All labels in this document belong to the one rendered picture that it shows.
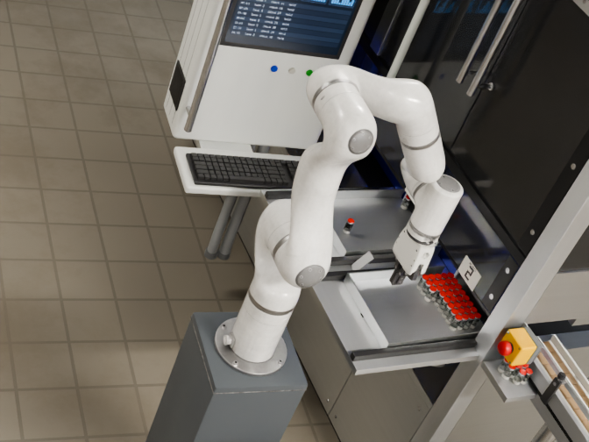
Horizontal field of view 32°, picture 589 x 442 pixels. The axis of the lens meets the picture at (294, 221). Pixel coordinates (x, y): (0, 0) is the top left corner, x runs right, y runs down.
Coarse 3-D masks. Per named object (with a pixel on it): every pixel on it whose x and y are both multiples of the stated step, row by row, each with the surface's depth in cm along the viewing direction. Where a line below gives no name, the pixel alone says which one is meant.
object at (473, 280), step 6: (468, 258) 285; (462, 264) 287; (468, 264) 285; (462, 270) 288; (468, 270) 285; (474, 270) 283; (462, 276) 288; (468, 276) 285; (474, 276) 283; (480, 276) 281; (468, 282) 285; (474, 282) 283
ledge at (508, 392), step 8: (488, 360) 282; (496, 360) 283; (488, 368) 279; (496, 368) 280; (488, 376) 279; (496, 376) 278; (496, 384) 276; (504, 384) 277; (512, 384) 278; (520, 384) 279; (528, 384) 280; (504, 392) 274; (512, 392) 275; (520, 392) 276; (528, 392) 277; (536, 392) 278; (504, 400) 274; (512, 400) 275; (520, 400) 276
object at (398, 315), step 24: (360, 288) 287; (384, 288) 290; (408, 288) 294; (384, 312) 283; (408, 312) 286; (432, 312) 289; (384, 336) 271; (408, 336) 279; (432, 336) 282; (456, 336) 280
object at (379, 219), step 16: (352, 192) 316; (368, 192) 319; (384, 192) 322; (400, 192) 325; (336, 208) 311; (352, 208) 314; (368, 208) 317; (384, 208) 319; (400, 208) 322; (336, 224) 306; (368, 224) 311; (384, 224) 313; (400, 224) 316; (336, 240) 297; (352, 240) 302; (368, 240) 304; (384, 240) 307
